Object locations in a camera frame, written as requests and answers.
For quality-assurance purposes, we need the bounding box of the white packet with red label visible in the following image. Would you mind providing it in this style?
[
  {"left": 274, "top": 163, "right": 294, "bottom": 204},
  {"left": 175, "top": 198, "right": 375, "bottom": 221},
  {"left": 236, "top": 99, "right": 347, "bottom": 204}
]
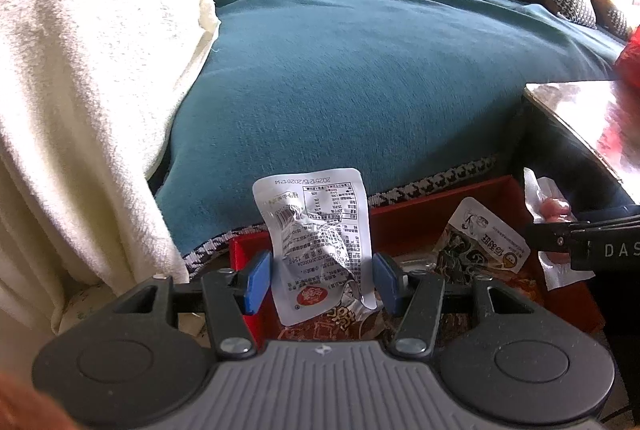
[{"left": 252, "top": 166, "right": 376, "bottom": 327}]

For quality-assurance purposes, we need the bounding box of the red plastic bag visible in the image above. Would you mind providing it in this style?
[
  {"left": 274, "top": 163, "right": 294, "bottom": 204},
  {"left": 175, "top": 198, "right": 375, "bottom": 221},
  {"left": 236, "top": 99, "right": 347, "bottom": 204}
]
[{"left": 612, "top": 25, "right": 640, "bottom": 83}]

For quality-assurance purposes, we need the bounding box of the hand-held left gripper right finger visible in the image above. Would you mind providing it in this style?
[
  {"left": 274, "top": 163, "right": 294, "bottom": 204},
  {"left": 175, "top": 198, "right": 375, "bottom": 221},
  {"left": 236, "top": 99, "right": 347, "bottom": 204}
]
[{"left": 372, "top": 251, "right": 532, "bottom": 360}]

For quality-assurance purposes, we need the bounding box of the cream blanket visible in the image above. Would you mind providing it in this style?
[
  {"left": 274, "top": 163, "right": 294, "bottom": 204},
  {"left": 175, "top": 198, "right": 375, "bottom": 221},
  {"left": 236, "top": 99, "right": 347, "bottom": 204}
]
[{"left": 0, "top": 0, "right": 221, "bottom": 336}]

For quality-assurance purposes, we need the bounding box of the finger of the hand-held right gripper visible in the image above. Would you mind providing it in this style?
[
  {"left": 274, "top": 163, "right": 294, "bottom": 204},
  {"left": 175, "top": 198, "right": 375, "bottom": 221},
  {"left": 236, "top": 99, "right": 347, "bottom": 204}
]
[
  {"left": 524, "top": 220, "right": 577, "bottom": 257},
  {"left": 565, "top": 205, "right": 640, "bottom": 231}
]

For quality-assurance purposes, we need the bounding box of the teal sofa cover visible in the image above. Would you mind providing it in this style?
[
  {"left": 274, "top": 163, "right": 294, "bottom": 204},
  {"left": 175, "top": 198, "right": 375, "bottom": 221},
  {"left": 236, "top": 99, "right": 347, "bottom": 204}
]
[{"left": 152, "top": 0, "right": 626, "bottom": 271}]

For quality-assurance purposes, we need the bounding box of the clear sausage packet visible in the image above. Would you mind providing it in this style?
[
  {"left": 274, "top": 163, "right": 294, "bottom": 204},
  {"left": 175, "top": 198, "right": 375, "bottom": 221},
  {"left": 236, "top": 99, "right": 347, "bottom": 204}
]
[{"left": 522, "top": 167, "right": 596, "bottom": 292}]

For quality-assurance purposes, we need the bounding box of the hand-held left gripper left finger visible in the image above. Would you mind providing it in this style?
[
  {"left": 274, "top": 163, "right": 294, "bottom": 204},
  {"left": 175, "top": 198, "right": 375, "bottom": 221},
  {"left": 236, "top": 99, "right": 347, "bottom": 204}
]
[{"left": 111, "top": 251, "right": 274, "bottom": 360}]

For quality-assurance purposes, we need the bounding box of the floral bed sheet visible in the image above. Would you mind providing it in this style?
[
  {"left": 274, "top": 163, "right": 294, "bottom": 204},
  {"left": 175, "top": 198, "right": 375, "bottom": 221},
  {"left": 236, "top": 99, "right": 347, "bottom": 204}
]
[{"left": 50, "top": 280, "right": 211, "bottom": 342}]

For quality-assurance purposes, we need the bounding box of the dark seaweed snack packet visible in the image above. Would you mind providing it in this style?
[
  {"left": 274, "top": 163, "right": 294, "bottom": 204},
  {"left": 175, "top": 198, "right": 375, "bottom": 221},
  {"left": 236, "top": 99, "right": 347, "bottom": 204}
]
[{"left": 432, "top": 196, "right": 531, "bottom": 286}]

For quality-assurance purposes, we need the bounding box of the glass top coffee table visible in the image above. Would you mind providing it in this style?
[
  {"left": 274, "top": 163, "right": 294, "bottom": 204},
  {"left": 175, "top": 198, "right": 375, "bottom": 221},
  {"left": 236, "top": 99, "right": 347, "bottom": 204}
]
[{"left": 522, "top": 80, "right": 640, "bottom": 411}]

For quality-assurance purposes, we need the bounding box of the red cardboard box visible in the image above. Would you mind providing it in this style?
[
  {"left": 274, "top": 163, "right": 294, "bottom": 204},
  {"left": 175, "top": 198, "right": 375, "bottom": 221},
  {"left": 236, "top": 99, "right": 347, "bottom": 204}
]
[{"left": 229, "top": 175, "right": 606, "bottom": 346}]

